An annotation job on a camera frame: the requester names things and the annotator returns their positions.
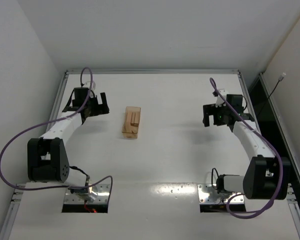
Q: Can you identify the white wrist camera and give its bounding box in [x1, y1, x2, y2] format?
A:
[213, 88, 227, 108]
[83, 81, 96, 91]

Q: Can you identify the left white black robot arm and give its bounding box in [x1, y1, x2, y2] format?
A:
[27, 87, 110, 192]

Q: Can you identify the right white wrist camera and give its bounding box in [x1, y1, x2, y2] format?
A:
[213, 88, 227, 108]

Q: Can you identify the black wall cable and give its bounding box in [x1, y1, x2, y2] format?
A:
[254, 72, 287, 118]

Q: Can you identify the purple cable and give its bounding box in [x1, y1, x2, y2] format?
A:
[0, 66, 114, 192]
[209, 77, 284, 220]

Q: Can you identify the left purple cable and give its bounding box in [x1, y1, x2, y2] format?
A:
[0, 66, 114, 192]

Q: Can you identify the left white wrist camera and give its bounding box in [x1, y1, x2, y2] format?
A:
[83, 81, 96, 91]

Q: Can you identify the metal base plate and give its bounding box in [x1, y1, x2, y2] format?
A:
[63, 184, 111, 205]
[197, 183, 240, 206]

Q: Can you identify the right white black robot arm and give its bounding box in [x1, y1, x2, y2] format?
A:
[202, 94, 291, 200]

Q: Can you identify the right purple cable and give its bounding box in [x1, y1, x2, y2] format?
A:
[209, 77, 284, 220]

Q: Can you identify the wooden block box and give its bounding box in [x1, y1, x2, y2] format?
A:
[121, 106, 141, 139]

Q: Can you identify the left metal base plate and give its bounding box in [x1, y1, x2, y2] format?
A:
[63, 184, 111, 205]

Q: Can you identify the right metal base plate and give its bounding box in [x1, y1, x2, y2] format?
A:
[197, 183, 240, 206]

